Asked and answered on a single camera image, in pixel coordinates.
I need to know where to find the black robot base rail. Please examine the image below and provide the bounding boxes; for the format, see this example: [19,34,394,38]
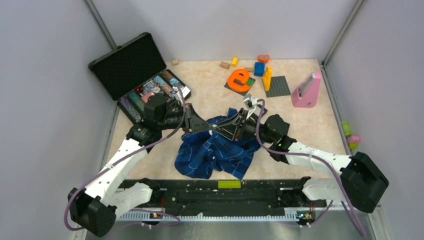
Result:
[109,178,335,223]

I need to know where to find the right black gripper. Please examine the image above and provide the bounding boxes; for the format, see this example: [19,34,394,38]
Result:
[213,108,274,145]

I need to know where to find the wooden block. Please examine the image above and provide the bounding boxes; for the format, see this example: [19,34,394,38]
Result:
[219,61,230,70]

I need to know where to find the green pink toy outside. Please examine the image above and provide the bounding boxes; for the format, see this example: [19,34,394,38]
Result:
[341,121,361,150]

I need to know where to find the grey lego baseplate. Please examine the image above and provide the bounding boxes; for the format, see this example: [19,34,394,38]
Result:
[265,76,291,98]

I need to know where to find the orange cup toy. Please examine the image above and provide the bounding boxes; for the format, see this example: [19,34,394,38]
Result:
[257,54,270,64]

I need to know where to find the green lego brick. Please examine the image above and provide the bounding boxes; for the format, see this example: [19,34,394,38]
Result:
[246,78,255,86]

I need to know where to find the dark small baseplate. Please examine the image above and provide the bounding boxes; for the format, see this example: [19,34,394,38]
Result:
[224,77,257,98]

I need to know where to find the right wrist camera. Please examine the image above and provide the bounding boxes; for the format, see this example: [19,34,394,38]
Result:
[243,93,259,119]

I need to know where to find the blue plaid shirt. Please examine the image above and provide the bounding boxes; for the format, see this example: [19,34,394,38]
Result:
[174,107,263,180]

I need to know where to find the pink wedge stand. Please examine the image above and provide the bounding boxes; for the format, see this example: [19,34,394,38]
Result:
[291,71,322,108]

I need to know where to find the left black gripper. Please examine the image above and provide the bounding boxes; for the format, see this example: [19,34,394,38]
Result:
[158,102,214,134]

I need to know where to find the small wooden cube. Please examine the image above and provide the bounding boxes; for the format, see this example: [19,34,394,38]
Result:
[171,59,180,66]

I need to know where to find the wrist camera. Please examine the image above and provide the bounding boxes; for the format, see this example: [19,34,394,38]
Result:
[176,85,192,100]
[243,93,259,119]

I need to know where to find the orange letter e toy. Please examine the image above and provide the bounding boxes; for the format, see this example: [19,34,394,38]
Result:
[227,68,250,93]

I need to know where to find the yellow toy piece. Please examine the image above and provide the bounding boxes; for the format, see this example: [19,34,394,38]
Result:
[262,66,273,92]

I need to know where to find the blue lego brick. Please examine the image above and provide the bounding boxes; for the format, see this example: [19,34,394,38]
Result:
[253,61,266,77]

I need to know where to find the small yellow block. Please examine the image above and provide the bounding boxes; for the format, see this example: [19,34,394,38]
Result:
[230,57,238,67]

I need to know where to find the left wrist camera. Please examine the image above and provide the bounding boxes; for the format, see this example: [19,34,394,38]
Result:
[176,85,192,100]

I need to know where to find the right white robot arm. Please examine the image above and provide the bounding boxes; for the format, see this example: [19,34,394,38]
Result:
[212,110,389,213]

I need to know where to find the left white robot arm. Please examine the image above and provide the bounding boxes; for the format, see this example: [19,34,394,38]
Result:
[64,94,214,237]

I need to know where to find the lime green brick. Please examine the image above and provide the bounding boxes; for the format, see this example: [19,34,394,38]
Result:
[218,180,242,189]

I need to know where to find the black poker chip case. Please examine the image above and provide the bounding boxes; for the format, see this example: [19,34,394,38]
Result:
[88,32,189,125]

